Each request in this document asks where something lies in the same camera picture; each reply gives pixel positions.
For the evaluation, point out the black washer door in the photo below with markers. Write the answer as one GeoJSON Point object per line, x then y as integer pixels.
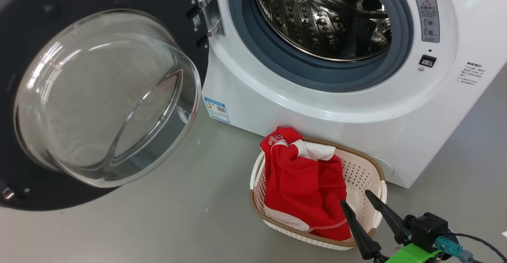
{"type": "Point", "coordinates": [99, 96]}

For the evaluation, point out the blue energy label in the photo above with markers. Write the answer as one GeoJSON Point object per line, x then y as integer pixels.
{"type": "Point", "coordinates": [217, 110]}

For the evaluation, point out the white front-load washing machine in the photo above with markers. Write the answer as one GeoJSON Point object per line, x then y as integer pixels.
{"type": "Point", "coordinates": [317, 108]}

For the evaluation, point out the steel washer drum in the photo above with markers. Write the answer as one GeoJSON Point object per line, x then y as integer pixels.
{"type": "Point", "coordinates": [309, 25]}

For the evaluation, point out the black door lock socket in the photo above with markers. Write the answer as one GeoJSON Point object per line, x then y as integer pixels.
{"type": "Point", "coordinates": [427, 61]}

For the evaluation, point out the printed text label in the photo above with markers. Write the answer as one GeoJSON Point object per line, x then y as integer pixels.
{"type": "Point", "coordinates": [471, 75]}

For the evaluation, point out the metal door latch hook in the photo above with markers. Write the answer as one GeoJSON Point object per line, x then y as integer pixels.
{"type": "Point", "coordinates": [7, 193]}

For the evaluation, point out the cream laundry basket, brown rim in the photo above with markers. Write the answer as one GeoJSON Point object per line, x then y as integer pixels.
{"type": "Point", "coordinates": [360, 176]}

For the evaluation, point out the red and white garment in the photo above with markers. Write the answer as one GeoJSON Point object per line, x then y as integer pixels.
{"type": "Point", "coordinates": [305, 187]}

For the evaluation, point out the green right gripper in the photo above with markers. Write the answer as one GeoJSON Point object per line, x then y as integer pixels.
{"type": "Point", "coordinates": [416, 255]}

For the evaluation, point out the grey rubber door gasket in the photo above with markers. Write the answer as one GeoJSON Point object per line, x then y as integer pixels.
{"type": "Point", "coordinates": [245, 37]}

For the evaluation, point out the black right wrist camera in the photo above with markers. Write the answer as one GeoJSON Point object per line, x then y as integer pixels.
{"type": "Point", "coordinates": [429, 227]}

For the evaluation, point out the grey warning label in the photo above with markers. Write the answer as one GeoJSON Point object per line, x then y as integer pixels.
{"type": "Point", "coordinates": [427, 20]}

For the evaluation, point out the metal door hinge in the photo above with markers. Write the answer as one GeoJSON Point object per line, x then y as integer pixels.
{"type": "Point", "coordinates": [212, 9]}

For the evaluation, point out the teal right camera connector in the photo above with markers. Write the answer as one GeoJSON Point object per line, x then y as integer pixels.
{"type": "Point", "coordinates": [451, 248]}

